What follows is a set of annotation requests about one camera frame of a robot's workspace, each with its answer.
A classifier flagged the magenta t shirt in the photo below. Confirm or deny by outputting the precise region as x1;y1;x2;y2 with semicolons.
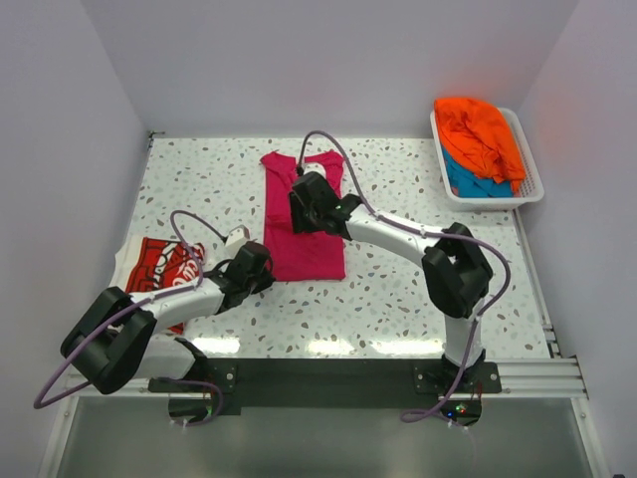
261;151;345;282

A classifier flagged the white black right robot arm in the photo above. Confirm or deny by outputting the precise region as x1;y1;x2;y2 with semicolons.
289;172;493;391

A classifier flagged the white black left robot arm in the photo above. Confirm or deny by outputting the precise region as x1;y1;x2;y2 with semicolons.
61;241;275;394

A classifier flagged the folded white red t shirt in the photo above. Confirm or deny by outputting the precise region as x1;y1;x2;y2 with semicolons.
114;235;210;336

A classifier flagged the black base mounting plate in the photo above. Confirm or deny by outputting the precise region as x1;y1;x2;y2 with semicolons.
148;358;503;426

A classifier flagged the blue t shirt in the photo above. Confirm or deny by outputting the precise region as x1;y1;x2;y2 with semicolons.
442;148;514;198

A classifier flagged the orange t shirt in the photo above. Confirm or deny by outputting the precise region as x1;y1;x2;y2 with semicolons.
434;97;526;195

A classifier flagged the white plastic basket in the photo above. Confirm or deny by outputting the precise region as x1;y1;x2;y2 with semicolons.
430;108;544;212

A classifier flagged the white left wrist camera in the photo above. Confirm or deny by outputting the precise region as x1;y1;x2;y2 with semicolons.
225;225;251;255

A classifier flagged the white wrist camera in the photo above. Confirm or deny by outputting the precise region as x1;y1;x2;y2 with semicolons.
297;162;327;178
225;225;251;255

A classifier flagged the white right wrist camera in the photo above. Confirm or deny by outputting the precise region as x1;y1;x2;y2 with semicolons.
297;162;327;178

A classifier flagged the aluminium rail frame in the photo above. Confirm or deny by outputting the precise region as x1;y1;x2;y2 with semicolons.
40;299;596;477

